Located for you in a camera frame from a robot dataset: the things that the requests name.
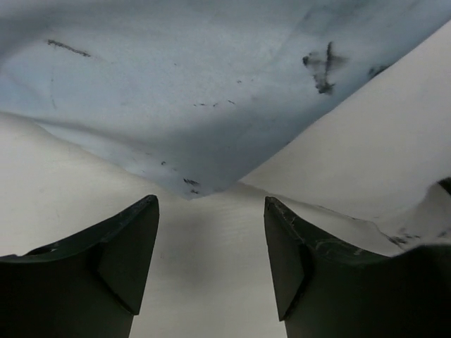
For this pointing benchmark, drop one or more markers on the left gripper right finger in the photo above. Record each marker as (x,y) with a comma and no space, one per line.
(326,287)

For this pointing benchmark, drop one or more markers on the light blue pillowcase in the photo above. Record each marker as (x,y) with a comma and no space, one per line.
(194,95)

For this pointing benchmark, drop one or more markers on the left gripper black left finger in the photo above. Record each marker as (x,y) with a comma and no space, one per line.
(90,284)

